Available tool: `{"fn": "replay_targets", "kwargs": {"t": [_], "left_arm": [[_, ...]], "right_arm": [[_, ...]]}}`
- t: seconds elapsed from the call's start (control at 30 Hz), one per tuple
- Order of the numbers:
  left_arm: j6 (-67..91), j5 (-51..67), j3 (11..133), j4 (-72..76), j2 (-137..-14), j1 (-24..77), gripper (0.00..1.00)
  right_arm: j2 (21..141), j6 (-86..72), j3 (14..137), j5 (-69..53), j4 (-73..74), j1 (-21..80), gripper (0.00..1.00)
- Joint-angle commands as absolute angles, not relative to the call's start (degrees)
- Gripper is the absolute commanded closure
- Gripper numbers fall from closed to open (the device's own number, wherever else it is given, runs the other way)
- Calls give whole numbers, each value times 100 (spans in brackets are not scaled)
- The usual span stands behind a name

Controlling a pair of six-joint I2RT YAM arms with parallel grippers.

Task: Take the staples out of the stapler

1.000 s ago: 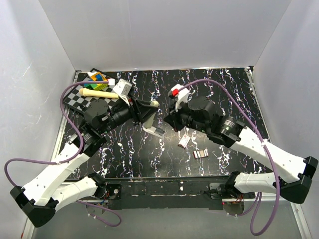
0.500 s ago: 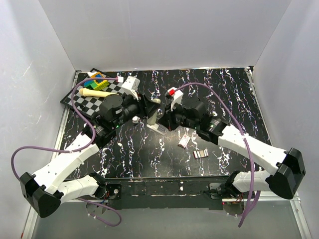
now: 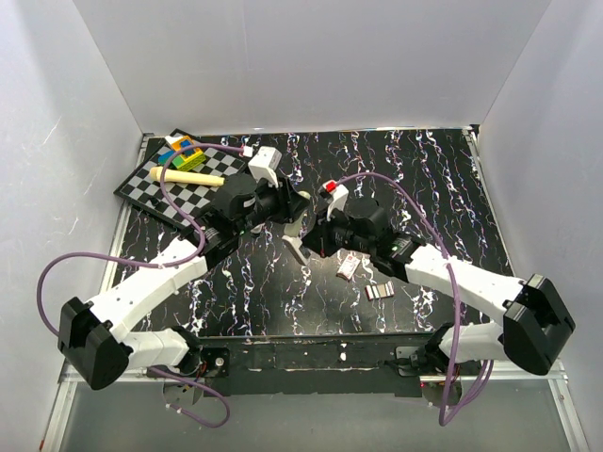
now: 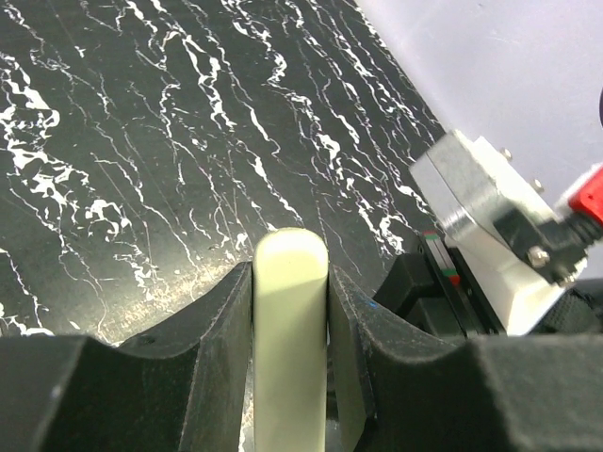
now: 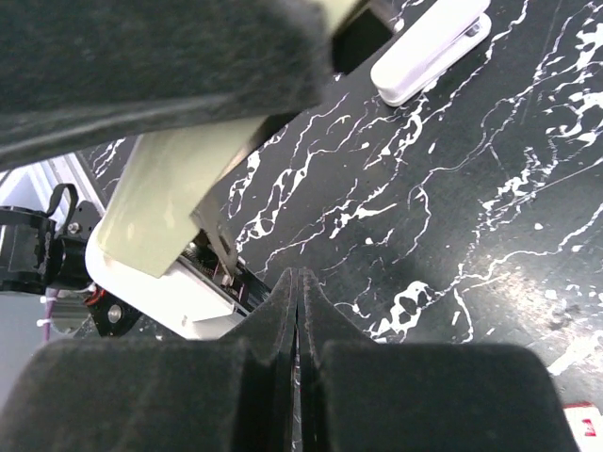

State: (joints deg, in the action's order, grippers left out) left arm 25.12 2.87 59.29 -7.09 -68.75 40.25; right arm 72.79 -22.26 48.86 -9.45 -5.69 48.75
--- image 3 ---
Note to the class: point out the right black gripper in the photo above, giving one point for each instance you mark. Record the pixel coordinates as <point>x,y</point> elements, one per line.
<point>318,240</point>

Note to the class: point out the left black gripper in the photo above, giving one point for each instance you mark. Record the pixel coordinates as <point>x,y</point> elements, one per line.
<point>290,203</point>

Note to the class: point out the white stapler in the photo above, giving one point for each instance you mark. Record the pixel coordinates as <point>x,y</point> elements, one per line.
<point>298,250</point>

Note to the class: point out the grey beige stapler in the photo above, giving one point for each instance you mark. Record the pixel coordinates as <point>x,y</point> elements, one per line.
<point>294,228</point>

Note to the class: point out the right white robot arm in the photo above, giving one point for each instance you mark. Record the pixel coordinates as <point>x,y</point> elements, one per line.
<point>529,324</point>

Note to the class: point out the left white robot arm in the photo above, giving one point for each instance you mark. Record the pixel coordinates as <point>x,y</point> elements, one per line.
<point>97,337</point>

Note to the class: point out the white red staple box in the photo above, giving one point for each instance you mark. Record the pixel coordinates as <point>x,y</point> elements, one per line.
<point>348,267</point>

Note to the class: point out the wooden cylinder peg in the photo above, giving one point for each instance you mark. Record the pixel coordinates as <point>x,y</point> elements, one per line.
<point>183,177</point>

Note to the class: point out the black white checkerboard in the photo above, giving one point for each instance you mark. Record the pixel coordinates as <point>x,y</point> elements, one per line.
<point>181,194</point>

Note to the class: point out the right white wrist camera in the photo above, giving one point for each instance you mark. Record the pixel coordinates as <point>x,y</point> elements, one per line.
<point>336,196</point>

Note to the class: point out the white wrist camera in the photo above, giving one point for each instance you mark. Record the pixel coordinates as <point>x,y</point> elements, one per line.
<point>263,165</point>
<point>336,196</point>

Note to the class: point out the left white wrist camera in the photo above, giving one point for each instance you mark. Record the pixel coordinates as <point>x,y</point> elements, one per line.
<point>263,165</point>

